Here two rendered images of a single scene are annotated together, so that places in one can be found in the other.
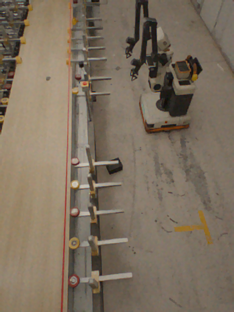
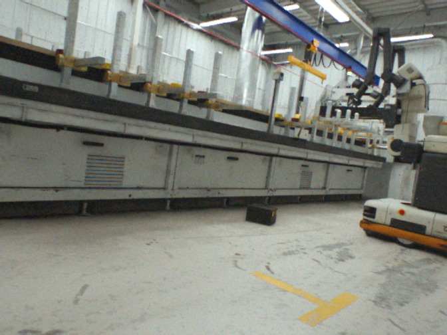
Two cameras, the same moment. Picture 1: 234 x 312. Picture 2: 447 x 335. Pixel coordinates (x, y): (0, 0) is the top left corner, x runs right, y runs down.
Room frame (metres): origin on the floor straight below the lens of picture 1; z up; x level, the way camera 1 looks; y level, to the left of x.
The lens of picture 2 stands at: (-0.42, -1.62, 0.53)
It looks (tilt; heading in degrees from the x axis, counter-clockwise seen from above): 4 degrees down; 47
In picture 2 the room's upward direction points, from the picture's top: 8 degrees clockwise
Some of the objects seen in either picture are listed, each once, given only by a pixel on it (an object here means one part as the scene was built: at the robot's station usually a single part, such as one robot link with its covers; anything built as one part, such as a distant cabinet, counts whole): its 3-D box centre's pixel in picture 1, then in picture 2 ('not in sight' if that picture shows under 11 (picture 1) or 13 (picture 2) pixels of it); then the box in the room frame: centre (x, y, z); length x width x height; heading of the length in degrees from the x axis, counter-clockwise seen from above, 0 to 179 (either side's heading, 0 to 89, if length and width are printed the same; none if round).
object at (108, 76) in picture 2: (94, 245); (117, 78); (0.40, 0.19, 0.81); 0.14 x 0.06 x 0.05; 5
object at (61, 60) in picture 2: (95, 281); (72, 62); (0.15, 0.17, 0.83); 0.14 x 0.06 x 0.05; 5
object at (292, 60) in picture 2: not in sight; (308, 68); (6.49, 3.30, 2.65); 1.71 x 0.09 x 0.32; 5
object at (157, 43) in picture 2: (92, 215); (153, 77); (0.63, 0.21, 0.88); 0.04 x 0.04 x 0.48; 5
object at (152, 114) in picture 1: (163, 110); (417, 221); (2.52, -0.75, 0.16); 0.67 x 0.64 x 0.25; 96
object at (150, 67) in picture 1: (152, 64); (396, 113); (2.49, -0.46, 0.99); 0.28 x 0.16 x 0.22; 6
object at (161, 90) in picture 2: (99, 212); (162, 90); (0.67, 0.16, 0.81); 0.43 x 0.03 x 0.04; 95
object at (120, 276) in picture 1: (102, 278); (80, 64); (0.17, 0.12, 0.83); 0.43 x 0.03 x 0.04; 95
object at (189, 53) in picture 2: (91, 187); (185, 86); (0.87, 0.23, 0.88); 0.04 x 0.04 x 0.48; 5
